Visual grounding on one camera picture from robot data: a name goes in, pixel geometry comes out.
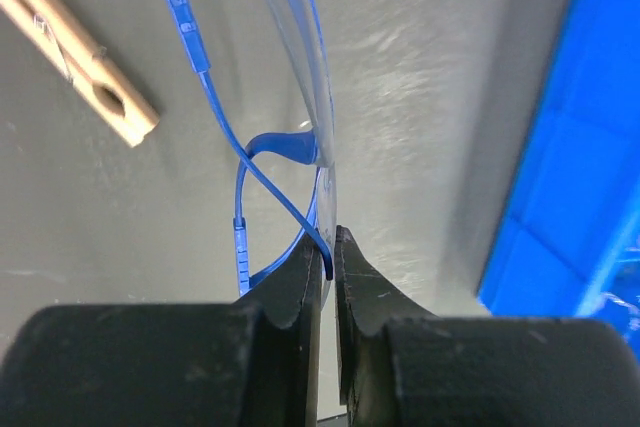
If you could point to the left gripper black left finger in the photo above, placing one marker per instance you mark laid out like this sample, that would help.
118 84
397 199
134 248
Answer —
280 377

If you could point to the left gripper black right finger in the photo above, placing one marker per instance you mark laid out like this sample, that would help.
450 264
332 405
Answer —
366 301

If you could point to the blue plastic bin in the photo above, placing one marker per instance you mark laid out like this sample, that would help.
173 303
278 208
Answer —
568 242

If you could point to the wooden tweezers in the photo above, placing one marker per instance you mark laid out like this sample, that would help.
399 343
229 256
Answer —
61 38

